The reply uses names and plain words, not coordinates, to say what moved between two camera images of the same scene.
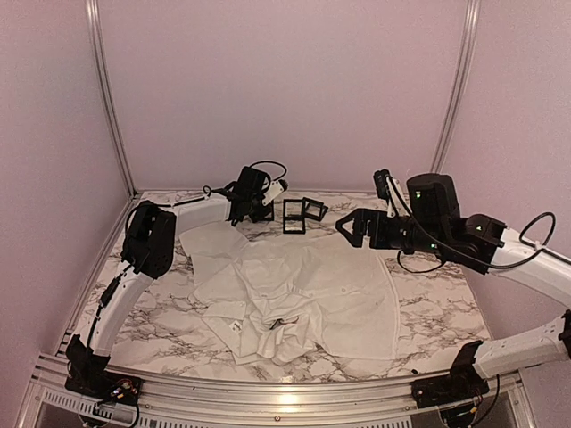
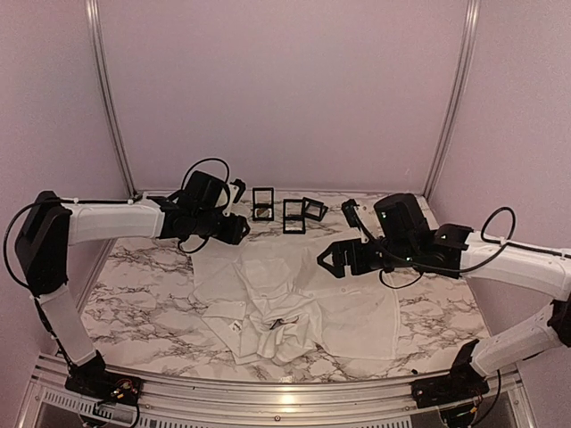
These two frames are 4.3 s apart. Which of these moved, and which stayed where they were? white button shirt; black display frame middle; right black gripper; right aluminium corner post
Moved: right black gripper
Stayed: right aluminium corner post; white button shirt; black display frame middle
